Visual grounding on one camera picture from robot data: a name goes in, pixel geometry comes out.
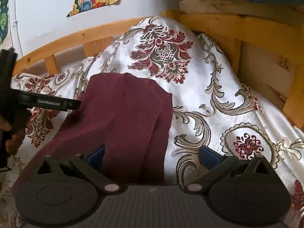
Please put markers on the maroon sweater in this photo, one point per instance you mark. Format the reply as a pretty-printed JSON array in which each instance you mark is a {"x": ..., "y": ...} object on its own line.
[{"x": 123, "y": 114}]

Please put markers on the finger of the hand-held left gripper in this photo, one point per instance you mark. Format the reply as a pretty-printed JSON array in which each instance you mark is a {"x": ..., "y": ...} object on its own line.
[{"x": 72, "y": 105}]

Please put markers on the white wall conduit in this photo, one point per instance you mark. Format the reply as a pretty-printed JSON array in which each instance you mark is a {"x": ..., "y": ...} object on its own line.
[{"x": 17, "y": 33}]

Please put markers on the wooden bed frame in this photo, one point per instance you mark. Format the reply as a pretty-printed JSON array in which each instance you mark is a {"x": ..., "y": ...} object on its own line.
[{"x": 237, "y": 23}]

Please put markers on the white floral bedspread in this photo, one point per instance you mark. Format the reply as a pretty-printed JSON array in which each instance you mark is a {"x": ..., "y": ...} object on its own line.
[{"x": 213, "y": 76}]

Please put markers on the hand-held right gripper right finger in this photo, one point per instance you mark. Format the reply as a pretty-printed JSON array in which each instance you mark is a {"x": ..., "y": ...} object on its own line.
[{"x": 207, "y": 158}]

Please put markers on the person's left hand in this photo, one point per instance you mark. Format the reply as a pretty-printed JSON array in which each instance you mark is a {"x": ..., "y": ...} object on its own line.
[{"x": 14, "y": 144}]

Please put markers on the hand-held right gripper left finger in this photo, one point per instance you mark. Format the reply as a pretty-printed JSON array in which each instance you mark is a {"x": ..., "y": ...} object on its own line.
[{"x": 96, "y": 159}]

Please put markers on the green and blue wall poster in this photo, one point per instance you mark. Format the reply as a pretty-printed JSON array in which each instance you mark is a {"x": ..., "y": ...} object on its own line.
[{"x": 3, "y": 21}]

